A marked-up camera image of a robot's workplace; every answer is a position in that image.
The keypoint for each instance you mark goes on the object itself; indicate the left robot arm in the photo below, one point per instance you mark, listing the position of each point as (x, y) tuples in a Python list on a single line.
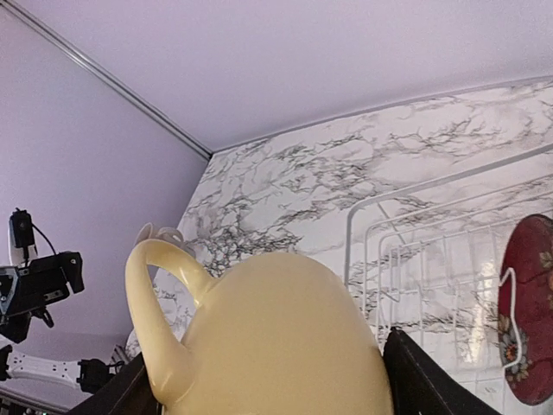
[(87, 375)]

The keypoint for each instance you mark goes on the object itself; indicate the white wire dish rack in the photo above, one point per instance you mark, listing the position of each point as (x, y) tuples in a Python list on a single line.
[(426, 259)]

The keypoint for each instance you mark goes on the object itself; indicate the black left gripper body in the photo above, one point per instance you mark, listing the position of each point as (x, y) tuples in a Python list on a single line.
[(27, 291)]

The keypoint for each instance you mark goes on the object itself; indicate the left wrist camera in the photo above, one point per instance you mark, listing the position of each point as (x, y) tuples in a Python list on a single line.
[(22, 247)]

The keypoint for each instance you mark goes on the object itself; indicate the red floral plate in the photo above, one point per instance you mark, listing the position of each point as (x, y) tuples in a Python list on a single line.
[(525, 310)]

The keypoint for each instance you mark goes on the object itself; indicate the yellow ceramic mug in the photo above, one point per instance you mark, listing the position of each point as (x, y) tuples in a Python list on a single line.
[(277, 334)]

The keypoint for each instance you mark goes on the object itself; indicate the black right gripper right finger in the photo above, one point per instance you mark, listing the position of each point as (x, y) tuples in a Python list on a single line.
[(420, 386)]

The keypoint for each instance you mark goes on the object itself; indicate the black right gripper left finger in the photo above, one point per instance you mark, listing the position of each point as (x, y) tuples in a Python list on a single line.
[(128, 393)]

